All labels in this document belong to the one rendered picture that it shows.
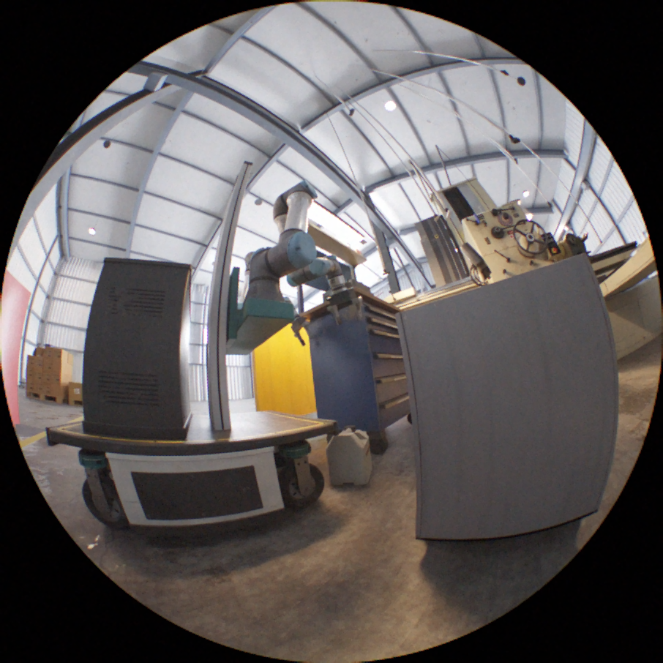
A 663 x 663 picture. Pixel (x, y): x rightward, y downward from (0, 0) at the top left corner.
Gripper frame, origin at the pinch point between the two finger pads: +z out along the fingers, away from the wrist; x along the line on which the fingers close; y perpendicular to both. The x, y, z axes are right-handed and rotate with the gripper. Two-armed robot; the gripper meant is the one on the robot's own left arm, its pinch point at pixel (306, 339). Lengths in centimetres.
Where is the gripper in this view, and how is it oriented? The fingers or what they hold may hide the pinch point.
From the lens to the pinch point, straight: 130.3
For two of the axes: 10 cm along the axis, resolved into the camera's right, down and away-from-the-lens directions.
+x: -4.6, 4.0, 7.9
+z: 5.1, 8.5, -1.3
